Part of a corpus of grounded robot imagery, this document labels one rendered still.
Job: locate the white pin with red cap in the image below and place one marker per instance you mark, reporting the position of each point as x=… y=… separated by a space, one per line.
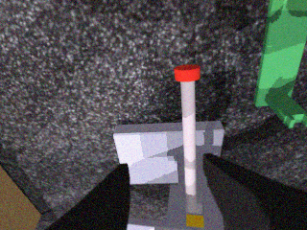
x=187 y=75

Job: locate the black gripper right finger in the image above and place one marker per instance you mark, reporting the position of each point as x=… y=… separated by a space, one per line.
x=250 y=201

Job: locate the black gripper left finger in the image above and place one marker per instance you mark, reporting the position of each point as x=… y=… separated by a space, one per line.
x=106 y=207

